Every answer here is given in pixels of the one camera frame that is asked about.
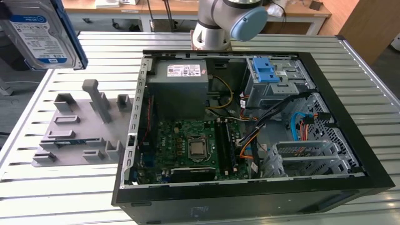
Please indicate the hard disk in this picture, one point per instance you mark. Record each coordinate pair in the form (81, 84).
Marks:
(37, 35)

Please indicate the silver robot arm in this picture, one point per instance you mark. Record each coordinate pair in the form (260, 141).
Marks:
(209, 35)

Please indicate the silver disk bay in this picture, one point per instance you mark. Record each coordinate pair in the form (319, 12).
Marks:
(307, 159)

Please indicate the grey power supply unit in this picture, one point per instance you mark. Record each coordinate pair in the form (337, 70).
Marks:
(177, 98)

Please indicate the black RAM slot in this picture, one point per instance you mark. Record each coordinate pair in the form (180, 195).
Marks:
(223, 145)
(219, 145)

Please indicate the green motherboard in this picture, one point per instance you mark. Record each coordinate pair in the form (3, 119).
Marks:
(169, 140)

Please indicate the silver CPU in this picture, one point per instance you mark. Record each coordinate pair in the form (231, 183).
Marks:
(196, 148)

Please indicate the green RAM stick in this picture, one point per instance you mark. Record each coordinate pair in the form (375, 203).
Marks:
(69, 141)
(231, 146)

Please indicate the silver drive cage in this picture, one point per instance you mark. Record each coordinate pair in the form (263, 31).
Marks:
(275, 93)

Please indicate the black graphics card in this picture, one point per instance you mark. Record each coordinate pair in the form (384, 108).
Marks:
(192, 174)

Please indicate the blue plastic drive latch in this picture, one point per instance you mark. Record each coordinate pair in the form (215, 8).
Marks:
(264, 68)

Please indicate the black PC case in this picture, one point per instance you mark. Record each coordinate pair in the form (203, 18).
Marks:
(219, 199)

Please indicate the grey parts rack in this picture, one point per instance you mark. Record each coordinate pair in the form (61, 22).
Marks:
(84, 131)

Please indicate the small white blue box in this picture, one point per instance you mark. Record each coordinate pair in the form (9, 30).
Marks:
(128, 2)

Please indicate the wooden top desk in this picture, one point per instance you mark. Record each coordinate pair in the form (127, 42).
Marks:
(87, 5)

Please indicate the grey metal foot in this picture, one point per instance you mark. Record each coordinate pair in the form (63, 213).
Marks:
(5, 90)

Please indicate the black mesh waste bin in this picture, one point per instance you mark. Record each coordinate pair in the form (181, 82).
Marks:
(9, 54)

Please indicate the brown wooden cabinet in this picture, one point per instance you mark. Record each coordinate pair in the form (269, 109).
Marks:
(368, 23)

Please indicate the white appliance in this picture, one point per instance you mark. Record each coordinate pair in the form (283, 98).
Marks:
(396, 42)

